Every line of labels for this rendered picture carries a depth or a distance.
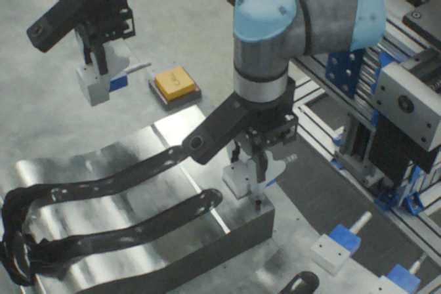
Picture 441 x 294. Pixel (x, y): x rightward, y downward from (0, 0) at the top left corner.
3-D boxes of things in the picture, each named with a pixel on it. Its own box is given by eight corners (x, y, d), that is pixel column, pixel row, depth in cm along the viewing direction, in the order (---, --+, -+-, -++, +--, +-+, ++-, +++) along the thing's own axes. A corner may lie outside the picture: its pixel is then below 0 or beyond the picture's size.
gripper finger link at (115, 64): (138, 87, 115) (127, 41, 109) (107, 100, 113) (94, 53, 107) (131, 79, 117) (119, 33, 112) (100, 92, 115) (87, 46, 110)
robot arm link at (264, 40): (310, 12, 79) (239, 21, 78) (301, 78, 88) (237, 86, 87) (293, -27, 84) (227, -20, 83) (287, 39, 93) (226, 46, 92)
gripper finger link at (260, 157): (271, 184, 101) (266, 138, 96) (262, 189, 101) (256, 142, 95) (254, 169, 105) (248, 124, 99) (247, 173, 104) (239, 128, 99)
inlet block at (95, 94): (145, 64, 125) (142, 42, 120) (157, 81, 122) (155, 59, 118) (80, 90, 120) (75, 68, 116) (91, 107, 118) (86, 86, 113)
